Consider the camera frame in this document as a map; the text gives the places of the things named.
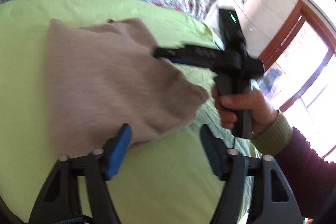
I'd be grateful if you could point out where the person's right hand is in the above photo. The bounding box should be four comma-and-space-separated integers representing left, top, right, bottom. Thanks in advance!
212, 86, 279, 135

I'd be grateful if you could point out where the beige knit sweater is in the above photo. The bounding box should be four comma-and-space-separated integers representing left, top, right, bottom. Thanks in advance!
45, 18, 210, 153

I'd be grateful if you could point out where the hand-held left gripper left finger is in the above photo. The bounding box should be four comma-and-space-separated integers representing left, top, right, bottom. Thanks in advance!
28, 123, 132, 224

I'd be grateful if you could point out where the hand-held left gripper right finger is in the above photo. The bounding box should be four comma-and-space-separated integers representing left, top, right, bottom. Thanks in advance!
200, 124, 303, 224

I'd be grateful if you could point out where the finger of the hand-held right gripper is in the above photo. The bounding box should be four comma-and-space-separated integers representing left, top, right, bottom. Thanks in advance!
168, 56, 218, 67
153, 44, 223, 59

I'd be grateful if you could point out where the black braided cable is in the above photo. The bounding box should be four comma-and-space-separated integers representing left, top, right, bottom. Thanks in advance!
56, 215, 93, 224

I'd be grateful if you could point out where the wooden window frame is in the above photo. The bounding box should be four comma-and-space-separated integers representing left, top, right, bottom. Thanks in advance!
259, 0, 336, 161

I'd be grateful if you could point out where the green bed sheet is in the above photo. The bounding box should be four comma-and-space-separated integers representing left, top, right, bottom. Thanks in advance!
0, 0, 260, 224

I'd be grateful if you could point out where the person's right forearm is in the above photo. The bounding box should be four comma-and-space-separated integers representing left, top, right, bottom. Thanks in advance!
251, 111, 336, 220

